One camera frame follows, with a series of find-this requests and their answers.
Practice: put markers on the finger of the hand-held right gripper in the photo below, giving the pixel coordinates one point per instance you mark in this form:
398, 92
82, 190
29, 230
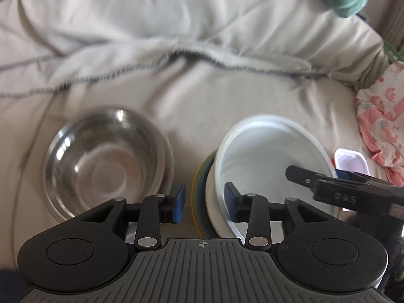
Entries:
345, 174
299, 175

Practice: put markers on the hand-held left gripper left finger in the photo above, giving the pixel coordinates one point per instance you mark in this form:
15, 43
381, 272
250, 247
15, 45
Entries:
180, 202

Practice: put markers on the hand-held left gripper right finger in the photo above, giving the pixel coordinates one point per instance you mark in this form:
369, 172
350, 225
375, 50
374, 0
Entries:
230, 202

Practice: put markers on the small white plastic cup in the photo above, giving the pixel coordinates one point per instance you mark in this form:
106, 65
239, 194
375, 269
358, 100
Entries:
350, 161

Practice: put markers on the white bowl with yellow rim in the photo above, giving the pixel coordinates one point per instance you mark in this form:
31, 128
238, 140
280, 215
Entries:
194, 192

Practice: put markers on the green plate with yellow rim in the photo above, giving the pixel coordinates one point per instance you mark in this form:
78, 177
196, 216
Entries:
206, 195

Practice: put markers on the white printed paper tub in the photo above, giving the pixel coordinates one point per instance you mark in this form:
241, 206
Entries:
268, 151

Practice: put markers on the stainless steel bowl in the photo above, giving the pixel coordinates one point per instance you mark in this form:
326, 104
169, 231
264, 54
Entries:
94, 164

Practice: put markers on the pink floral cloth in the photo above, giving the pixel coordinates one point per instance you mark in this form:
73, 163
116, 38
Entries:
385, 116

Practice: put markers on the green box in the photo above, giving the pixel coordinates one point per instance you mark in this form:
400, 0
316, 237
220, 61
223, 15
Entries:
394, 52

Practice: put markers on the beige sofa cover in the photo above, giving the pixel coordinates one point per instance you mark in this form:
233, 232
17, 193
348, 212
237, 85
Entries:
189, 53

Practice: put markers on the grey striped curtain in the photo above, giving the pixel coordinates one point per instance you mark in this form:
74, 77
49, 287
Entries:
391, 6

